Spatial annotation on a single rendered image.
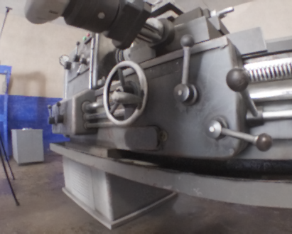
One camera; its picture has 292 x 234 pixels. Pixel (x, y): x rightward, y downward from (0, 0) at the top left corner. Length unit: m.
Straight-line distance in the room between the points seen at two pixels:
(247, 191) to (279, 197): 0.08
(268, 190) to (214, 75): 0.29
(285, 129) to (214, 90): 0.26
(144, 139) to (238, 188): 0.30
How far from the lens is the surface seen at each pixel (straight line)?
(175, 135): 0.47
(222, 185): 0.43
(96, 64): 1.15
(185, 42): 0.40
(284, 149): 0.57
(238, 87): 0.28
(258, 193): 0.42
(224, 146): 0.41
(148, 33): 0.41
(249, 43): 0.57
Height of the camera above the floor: 0.59
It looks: 3 degrees up
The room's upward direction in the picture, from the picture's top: 2 degrees counter-clockwise
